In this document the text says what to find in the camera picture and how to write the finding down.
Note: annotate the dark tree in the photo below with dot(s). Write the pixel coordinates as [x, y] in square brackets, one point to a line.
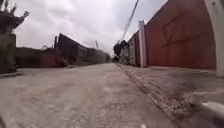
[117, 49]

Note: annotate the pole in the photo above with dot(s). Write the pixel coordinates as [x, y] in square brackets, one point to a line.
[97, 45]

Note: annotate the white pillar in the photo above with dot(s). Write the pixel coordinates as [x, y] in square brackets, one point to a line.
[142, 46]

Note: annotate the dark building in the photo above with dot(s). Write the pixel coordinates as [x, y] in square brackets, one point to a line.
[71, 50]

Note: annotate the grey concrete road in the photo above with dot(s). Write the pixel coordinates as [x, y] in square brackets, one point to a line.
[83, 96]

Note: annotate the robot's own part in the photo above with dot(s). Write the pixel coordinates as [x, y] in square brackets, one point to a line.
[143, 126]

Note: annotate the red metal gate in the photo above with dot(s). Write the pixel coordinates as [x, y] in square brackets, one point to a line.
[180, 36]

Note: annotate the dark low kerb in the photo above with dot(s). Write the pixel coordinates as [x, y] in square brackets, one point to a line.
[10, 75]

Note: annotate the ornate stone structure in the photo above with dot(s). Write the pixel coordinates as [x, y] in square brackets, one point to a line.
[7, 36]

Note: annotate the grey stone gate pillar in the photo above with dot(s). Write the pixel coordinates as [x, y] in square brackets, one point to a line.
[218, 33]

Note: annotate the grey wall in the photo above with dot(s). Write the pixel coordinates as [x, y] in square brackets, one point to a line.
[131, 50]

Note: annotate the low reddish wall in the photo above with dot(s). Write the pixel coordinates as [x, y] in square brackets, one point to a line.
[33, 58]

